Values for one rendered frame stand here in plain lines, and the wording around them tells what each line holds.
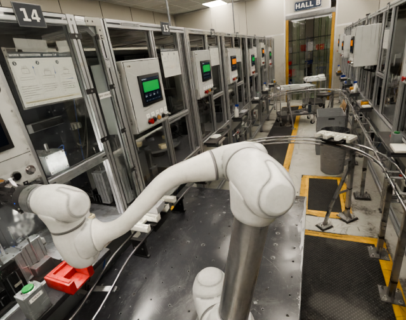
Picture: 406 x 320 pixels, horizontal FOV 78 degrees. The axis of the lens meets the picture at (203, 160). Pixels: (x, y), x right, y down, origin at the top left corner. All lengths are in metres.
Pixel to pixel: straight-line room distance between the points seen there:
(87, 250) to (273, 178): 0.59
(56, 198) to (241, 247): 0.52
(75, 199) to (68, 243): 0.15
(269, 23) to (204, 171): 8.59
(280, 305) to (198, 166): 0.83
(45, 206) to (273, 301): 1.04
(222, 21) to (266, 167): 9.08
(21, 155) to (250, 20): 8.64
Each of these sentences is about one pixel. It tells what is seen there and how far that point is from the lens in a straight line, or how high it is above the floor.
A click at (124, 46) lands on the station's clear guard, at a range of 1.80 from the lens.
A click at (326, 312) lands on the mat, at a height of 0.01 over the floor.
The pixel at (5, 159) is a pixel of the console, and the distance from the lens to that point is 1.22.
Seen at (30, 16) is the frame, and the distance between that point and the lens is 1.38.
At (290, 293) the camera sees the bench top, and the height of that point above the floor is 0.68.
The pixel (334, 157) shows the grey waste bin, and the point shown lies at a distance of 3.88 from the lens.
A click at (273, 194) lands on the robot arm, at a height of 1.45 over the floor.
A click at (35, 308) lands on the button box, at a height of 0.96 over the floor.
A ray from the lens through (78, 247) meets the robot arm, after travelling 0.87.
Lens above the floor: 1.75
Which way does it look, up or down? 22 degrees down
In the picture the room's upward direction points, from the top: 8 degrees counter-clockwise
